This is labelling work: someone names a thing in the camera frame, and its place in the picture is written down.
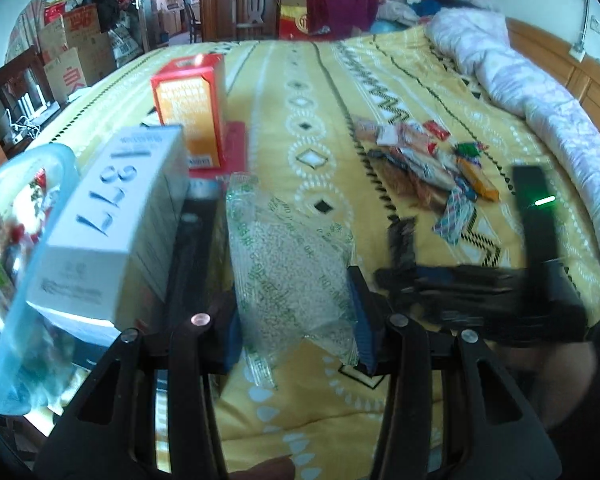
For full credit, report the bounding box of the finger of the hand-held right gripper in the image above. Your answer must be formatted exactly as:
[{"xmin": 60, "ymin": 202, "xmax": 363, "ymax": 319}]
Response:
[
  {"xmin": 374, "ymin": 264, "xmax": 531, "ymax": 333},
  {"xmin": 386, "ymin": 216, "xmax": 421, "ymax": 273}
]

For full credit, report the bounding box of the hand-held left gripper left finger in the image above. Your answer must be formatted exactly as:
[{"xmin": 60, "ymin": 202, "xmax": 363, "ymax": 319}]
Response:
[{"xmin": 32, "ymin": 187, "xmax": 243, "ymax": 480}]

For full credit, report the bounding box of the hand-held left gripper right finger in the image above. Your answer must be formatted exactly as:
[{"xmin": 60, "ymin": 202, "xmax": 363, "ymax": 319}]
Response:
[{"xmin": 346, "ymin": 265, "xmax": 563, "ymax": 480}]

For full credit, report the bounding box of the clear sesame snack packet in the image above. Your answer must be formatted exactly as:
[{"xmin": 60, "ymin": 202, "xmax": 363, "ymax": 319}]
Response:
[{"xmin": 225, "ymin": 172, "xmax": 361, "ymax": 391}]

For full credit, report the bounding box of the pile of small snack wrappers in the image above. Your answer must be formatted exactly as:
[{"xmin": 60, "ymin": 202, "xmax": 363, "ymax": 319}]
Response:
[{"xmin": 352, "ymin": 116, "xmax": 501, "ymax": 246}]

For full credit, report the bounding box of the heap of assorted snack packets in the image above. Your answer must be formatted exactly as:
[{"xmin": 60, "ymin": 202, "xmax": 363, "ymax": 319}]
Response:
[{"xmin": 0, "ymin": 170, "xmax": 56, "ymax": 391}]

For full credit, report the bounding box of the clear plastic bowl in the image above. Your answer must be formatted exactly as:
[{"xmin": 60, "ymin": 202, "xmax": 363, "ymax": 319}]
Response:
[{"xmin": 0, "ymin": 143, "xmax": 83, "ymax": 418}]

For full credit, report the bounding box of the person's right hand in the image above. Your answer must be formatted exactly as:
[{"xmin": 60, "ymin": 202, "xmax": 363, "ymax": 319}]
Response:
[{"xmin": 500, "ymin": 341, "xmax": 600, "ymax": 432}]

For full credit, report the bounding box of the person's left hand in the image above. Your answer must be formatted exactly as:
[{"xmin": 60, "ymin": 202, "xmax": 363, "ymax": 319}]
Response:
[{"xmin": 227, "ymin": 456, "xmax": 297, "ymax": 480}]

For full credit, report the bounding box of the white carton with blue print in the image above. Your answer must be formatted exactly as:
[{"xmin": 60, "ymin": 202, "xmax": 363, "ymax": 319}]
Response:
[{"xmin": 26, "ymin": 125, "xmax": 191, "ymax": 328}]

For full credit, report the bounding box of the wooden headboard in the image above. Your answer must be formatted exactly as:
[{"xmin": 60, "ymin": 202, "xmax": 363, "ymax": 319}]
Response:
[{"xmin": 505, "ymin": 17, "xmax": 600, "ymax": 128}]

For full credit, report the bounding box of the lavender quilt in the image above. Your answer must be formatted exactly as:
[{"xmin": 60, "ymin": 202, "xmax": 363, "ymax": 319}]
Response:
[{"xmin": 425, "ymin": 7, "xmax": 600, "ymax": 297}]

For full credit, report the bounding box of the orange red carton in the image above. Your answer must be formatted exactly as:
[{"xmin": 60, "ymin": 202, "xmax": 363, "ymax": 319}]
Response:
[{"xmin": 151, "ymin": 53, "xmax": 227, "ymax": 170}]

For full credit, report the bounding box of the red and yellow gift box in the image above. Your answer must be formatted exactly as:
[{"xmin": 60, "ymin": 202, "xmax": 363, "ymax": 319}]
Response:
[{"xmin": 278, "ymin": 0, "xmax": 331, "ymax": 41}]

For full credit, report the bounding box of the wooden chair with carved back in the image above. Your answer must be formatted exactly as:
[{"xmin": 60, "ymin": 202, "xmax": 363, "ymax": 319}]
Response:
[{"xmin": 228, "ymin": 0, "xmax": 286, "ymax": 41}]

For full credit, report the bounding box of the dining chair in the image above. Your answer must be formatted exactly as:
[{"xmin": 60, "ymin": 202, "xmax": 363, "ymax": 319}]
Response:
[{"xmin": 182, "ymin": 0, "xmax": 204, "ymax": 44}]

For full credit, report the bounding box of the large cardboard box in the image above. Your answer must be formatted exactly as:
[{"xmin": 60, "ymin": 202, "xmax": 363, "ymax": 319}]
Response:
[{"xmin": 44, "ymin": 35, "xmax": 116, "ymax": 103}]

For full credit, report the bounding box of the wooden wardrobe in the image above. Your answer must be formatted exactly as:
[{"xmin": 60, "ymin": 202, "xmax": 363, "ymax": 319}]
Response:
[{"xmin": 200, "ymin": 0, "xmax": 326, "ymax": 42}]

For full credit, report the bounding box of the white router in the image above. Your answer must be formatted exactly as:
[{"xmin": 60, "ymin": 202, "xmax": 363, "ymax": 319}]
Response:
[{"xmin": 17, "ymin": 91, "xmax": 47, "ymax": 117}]

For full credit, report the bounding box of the white printed plastic bag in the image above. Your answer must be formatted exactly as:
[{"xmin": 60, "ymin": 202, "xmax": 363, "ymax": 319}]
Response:
[{"xmin": 107, "ymin": 12, "xmax": 146, "ymax": 68}]

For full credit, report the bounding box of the dark wooden chair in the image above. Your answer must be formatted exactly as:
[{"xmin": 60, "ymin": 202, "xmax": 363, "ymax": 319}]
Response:
[{"xmin": 0, "ymin": 45, "xmax": 56, "ymax": 128}]

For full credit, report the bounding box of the wooden door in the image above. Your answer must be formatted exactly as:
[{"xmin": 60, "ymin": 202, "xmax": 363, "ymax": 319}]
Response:
[{"xmin": 136, "ymin": 0, "xmax": 154, "ymax": 57}]

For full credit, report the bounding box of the plain cardboard box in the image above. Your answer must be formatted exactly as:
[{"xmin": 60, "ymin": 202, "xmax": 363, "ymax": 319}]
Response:
[{"xmin": 38, "ymin": 15, "xmax": 72, "ymax": 67}]

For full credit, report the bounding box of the black bag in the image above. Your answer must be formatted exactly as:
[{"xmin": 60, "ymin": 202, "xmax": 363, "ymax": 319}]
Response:
[{"xmin": 92, "ymin": 0, "xmax": 124, "ymax": 32}]

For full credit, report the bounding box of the cardboard box with red print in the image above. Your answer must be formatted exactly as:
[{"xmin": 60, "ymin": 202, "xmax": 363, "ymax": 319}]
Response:
[{"xmin": 62, "ymin": 4, "xmax": 104, "ymax": 37}]

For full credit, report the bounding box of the round tabletop with floral cloth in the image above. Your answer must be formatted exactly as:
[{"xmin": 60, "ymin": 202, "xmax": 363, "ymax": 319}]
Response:
[{"xmin": 5, "ymin": 0, "xmax": 102, "ymax": 76}]

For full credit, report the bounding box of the white cable conduit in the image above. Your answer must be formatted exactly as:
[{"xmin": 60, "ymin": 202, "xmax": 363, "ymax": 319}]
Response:
[{"xmin": 577, "ymin": 0, "xmax": 592, "ymax": 51}]

